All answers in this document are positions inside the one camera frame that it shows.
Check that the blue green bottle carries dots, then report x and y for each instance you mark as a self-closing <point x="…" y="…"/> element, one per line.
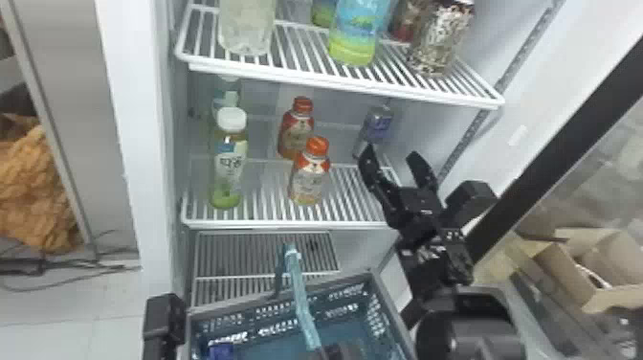
<point x="354" y="35"/>

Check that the orange bottle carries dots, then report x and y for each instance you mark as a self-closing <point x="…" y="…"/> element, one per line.
<point x="295" y="133"/>
<point x="309" y="176"/>

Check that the red can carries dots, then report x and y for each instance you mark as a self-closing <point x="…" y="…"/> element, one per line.
<point x="402" y="22"/>

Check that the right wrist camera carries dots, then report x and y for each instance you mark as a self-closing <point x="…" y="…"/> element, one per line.
<point x="469" y="201"/>

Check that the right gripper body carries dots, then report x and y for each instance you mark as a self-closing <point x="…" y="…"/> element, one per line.
<point x="417" y="216"/>

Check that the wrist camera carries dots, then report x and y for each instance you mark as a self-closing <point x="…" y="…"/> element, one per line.
<point x="163" y="321"/>
<point x="469" y="201"/>

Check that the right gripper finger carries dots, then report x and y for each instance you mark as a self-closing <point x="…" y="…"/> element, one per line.
<point x="423" y="173"/>
<point x="376" y="178"/>

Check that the cardboard box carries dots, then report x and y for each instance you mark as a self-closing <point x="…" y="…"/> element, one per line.
<point x="593" y="271"/>

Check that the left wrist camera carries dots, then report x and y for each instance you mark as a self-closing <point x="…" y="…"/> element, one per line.
<point x="163" y="321"/>

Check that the clear bottle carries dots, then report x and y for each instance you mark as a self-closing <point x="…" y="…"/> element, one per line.
<point x="246" y="27"/>

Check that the blue basket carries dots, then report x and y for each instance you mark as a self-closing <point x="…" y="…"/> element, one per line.
<point x="346" y="316"/>

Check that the fridge door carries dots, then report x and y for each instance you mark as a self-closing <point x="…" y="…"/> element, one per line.
<point x="567" y="146"/>

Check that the green bottle with white cap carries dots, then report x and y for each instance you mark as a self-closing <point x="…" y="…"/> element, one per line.
<point x="228" y="161"/>

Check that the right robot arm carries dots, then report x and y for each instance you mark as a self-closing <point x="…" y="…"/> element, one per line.
<point x="452" y="301"/>

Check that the white fridge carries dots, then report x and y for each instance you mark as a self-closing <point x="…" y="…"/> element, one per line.
<point x="140" y="151"/>

